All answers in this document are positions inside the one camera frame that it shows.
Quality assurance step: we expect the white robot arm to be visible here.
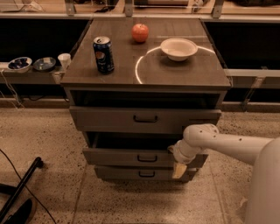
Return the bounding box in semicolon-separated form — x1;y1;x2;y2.
169;123;280;224

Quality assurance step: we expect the black stand leg left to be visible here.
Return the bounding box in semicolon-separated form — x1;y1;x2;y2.
0;157;44;221

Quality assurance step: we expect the black floor cable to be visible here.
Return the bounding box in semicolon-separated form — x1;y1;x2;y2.
0;149;57;224

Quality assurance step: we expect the white cable left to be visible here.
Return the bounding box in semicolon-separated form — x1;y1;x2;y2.
0;68;25;109

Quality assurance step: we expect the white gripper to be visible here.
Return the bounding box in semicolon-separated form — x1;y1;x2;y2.
167;140;202;179

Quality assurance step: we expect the grey drawer cabinet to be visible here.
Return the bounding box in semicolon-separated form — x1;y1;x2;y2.
59;17;232;183

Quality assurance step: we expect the grey blue bowl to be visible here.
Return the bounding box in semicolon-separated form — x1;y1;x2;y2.
32;57;56;72

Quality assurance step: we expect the white paper cup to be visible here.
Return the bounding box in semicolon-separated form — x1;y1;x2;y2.
58;53;71;71

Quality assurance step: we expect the blue Pepsi can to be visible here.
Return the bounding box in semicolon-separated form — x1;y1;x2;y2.
93;36;115;74

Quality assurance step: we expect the red apple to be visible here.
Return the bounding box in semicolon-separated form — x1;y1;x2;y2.
131;24;149;43

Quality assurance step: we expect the blue white bowl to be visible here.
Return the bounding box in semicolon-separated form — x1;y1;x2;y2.
8;57;32;73

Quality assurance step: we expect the grey drawer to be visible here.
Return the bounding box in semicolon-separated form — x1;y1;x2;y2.
94;165;198;182
70;106;221;134
81;147;209;169

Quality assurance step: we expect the black shoe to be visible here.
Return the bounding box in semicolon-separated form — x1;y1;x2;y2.
4;198;37;224

